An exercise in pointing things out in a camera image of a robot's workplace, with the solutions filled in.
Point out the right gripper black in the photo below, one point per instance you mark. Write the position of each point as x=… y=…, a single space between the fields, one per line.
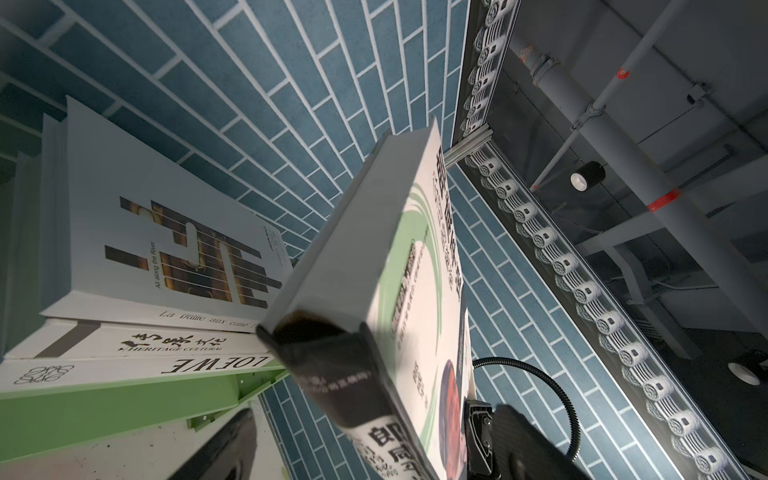
x=478 y=426

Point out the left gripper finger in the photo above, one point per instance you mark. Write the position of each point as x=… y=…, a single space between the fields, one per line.
x=229 y=454

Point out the Chinese book with man portrait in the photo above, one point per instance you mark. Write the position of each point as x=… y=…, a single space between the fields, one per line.
x=371 y=323

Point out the white Loewe Foundation book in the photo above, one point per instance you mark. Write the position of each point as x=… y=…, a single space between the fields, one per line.
x=22 y=378

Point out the white booklet with brown bars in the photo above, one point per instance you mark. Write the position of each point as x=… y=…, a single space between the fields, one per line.
x=128 y=236

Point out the white-backed heritage culture book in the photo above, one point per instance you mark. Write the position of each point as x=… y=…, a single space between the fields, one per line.
x=26 y=335

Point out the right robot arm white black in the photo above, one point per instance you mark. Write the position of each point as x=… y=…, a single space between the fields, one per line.
x=502 y=444

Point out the green two-tier shelf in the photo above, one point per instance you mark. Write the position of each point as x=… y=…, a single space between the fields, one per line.
x=38 y=424

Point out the LED light strip bar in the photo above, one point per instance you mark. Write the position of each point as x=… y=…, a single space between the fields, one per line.
x=637 y=420

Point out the black ceiling spotlight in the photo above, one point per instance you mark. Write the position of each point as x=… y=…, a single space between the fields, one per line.
x=588 y=176

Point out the grey ceiling pipe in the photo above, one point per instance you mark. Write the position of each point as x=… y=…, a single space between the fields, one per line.
x=717 y=256

